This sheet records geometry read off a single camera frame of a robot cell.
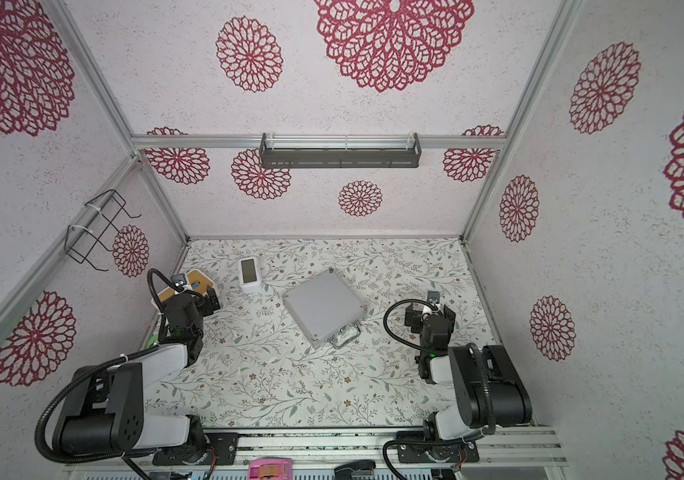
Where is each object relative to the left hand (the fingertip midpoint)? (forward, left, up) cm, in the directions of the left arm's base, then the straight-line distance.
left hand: (194, 292), depth 90 cm
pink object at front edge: (-44, -28, -7) cm, 53 cm away
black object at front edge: (-44, -49, -9) cm, 67 cm away
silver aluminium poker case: (-2, -40, -7) cm, 40 cm away
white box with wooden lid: (+7, +3, -5) cm, 9 cm away
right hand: (-1, -72, -3) cm, 72 cm away
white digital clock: (+12, -13, -8) cm, 19 cm away
